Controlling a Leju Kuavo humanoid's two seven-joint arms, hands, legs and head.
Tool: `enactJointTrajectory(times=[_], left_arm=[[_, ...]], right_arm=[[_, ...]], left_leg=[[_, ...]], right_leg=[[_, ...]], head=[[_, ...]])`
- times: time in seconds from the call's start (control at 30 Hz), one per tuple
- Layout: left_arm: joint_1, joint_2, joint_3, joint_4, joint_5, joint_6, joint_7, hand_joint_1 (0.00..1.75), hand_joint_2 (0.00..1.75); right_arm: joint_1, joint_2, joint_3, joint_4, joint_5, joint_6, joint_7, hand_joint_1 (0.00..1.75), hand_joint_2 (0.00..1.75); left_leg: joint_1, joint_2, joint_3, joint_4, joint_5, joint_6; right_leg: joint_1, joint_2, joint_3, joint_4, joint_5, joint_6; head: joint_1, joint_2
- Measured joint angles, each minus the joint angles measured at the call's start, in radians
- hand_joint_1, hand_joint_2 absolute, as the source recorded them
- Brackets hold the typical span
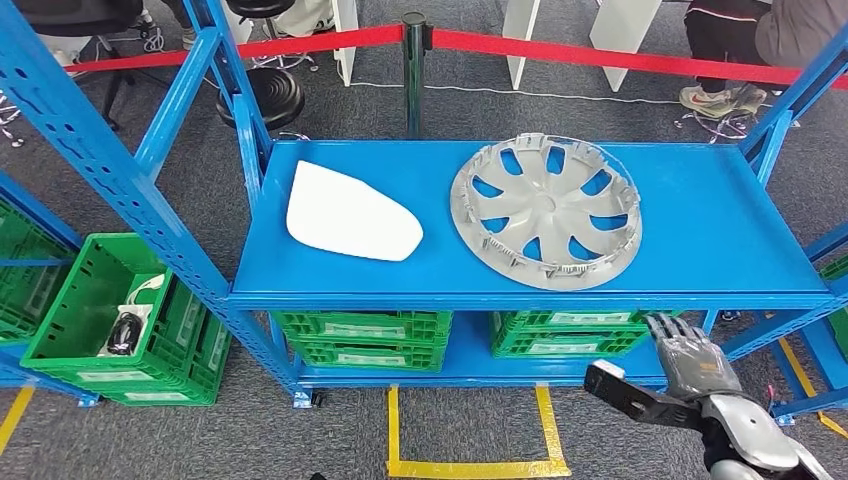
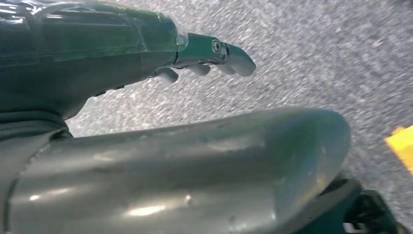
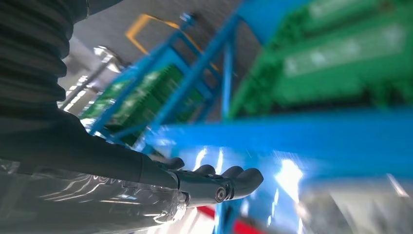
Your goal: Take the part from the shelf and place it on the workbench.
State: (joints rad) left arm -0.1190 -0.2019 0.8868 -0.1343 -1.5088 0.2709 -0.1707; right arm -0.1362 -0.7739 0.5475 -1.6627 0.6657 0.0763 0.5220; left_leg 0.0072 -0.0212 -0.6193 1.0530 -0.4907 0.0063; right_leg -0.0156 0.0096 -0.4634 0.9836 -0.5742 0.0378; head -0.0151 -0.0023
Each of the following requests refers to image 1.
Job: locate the silver plastic hubcap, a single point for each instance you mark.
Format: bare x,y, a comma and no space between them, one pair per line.
546,205

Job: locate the black round stool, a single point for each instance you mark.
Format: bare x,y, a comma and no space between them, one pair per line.
262,99

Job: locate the dark barrier post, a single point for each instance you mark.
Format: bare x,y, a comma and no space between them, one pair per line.
415,73

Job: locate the white desk panel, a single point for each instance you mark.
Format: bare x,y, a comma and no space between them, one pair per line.
520,40
344,40
623,40

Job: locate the person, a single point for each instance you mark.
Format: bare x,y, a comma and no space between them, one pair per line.
719,46
802,30

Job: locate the red barrier belt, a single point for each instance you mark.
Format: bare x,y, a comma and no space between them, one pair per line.
596,58

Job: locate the black office chair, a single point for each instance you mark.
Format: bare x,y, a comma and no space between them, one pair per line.
73,13

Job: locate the blue metal shelf rack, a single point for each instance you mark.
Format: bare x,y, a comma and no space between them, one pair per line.
821,371
40,213
715,218

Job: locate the white plastic mirror cover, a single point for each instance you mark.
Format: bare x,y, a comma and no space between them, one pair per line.
351,215

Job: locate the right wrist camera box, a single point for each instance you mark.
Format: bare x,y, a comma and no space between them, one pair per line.
636,397

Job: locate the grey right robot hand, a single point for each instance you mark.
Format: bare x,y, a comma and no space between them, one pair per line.
696,364

